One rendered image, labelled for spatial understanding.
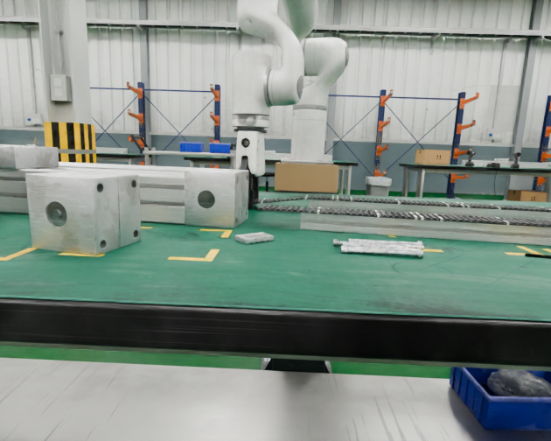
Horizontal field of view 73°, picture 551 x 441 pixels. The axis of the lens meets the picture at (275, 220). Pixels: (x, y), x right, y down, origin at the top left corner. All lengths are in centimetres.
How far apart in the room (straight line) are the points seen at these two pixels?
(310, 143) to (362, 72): 743
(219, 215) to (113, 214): 20
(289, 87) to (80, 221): 50
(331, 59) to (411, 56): 770
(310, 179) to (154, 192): 70
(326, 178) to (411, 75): 774
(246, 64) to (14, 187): 51
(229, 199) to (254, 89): 29
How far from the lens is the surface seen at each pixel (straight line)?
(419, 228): 67
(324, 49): 135
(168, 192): 68
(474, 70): 943
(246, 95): 84
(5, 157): 85
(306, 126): 132
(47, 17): 435
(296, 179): 128
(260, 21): 88
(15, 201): 85
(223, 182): 64
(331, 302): 35
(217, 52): 882
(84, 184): 50
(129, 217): 55
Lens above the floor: 91
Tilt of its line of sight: 11 degrees down
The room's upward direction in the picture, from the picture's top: 2 degrees clockwise
